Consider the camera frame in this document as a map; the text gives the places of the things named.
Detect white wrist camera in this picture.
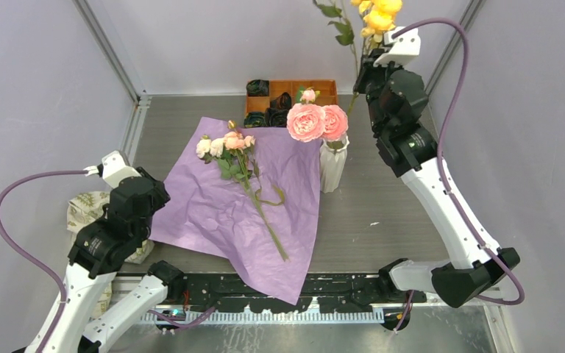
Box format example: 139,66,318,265
83,150,141,189
373,26,421,67

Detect large pink rose stem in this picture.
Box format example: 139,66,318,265
286,88,349,153

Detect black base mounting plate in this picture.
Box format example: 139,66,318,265
161,273,407,314

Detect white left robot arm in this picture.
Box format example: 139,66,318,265
22,166,186,352

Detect orange compartment tray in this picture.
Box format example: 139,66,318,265
244,79,338,117

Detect patterned cream cloth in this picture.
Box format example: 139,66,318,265
66,191,154,319

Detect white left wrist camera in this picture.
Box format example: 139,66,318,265
83,150,141,189

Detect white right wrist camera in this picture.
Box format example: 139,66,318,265
373,26,421,67

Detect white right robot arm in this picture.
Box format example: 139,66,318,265
354,49,521,308

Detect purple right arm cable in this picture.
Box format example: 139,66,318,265
392,17,526,333

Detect purple wrapping paper sheet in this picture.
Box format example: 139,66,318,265
151,117,321,304

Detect small pale pink rose stem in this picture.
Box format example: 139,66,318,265
195,121,290,261

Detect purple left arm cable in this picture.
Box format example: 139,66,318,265
0,169,216,353

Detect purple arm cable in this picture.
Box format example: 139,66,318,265
0,169,216,353
392,17,526,333

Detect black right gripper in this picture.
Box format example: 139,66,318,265
355,48,408,135

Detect yellow flower stem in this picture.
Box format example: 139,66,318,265
311,0,405,115

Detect white ribbed ceramic vase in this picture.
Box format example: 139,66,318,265
319,135,349,193

